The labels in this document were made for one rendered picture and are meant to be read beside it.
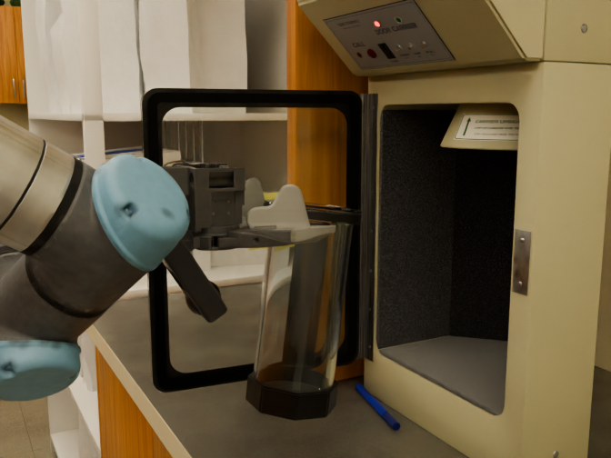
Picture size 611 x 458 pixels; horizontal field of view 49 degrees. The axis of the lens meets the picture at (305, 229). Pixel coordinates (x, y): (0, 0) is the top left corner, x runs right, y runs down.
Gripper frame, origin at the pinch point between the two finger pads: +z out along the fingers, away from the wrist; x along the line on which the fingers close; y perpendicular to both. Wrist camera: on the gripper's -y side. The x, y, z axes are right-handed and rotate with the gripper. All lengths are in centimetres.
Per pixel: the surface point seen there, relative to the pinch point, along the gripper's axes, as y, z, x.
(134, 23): 38, 13, 123
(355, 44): 21.6, 12.9, 11.3
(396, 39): 21.3, 13.2, 2.5
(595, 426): -29, 41, -7
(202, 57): 30, 32, 124
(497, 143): 9.4, 22.5, -5.2
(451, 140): 9.6, 21.1, 1.3
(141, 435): -43, -7, 48
